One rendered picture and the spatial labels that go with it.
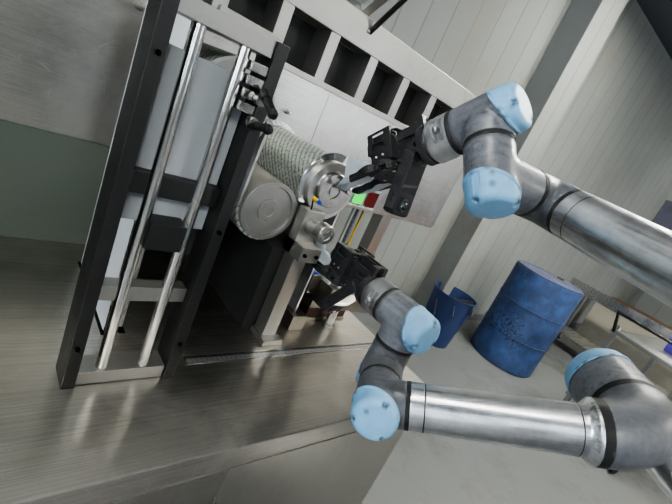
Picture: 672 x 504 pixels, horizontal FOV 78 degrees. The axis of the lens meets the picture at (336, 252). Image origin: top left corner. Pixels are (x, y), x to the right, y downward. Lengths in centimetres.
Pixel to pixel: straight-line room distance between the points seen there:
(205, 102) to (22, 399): 46
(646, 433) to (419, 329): 33
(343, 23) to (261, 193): 58
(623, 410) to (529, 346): 332
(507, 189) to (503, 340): 347
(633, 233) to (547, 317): 339
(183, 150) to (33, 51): 45
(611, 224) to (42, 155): 99
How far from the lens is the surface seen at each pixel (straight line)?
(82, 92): 100
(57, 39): 98
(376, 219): 180
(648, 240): 60
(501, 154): 63
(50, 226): 109
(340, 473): 106
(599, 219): 64
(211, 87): 59
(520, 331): 399
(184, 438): 68
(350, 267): 85
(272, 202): 81
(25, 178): 104
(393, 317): 75
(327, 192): 85
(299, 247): 82
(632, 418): 74
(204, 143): 61
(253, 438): 71
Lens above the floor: 138
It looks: 16 degrees down
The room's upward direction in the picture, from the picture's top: 24 degrees clockwise
